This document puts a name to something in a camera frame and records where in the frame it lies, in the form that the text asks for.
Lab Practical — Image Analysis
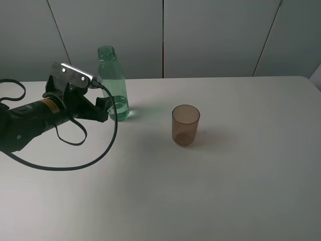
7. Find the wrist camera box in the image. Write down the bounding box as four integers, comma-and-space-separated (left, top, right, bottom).
50, 62, 94, 88

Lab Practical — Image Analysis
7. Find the pink transparent plastic cup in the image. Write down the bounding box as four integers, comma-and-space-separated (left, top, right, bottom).
172, 104, 200, 147

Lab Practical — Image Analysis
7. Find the black camera cable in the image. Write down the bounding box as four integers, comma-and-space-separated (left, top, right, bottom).
0, 80, 118, 172

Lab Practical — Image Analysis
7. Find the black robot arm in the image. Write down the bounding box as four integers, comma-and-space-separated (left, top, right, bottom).
1, 76, 115, 153

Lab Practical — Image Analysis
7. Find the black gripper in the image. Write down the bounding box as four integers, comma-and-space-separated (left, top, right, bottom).
43, 75, 112, 123

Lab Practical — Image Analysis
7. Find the green transparent plastic bottle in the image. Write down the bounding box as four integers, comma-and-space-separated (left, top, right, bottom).
97, 46, 129, 122

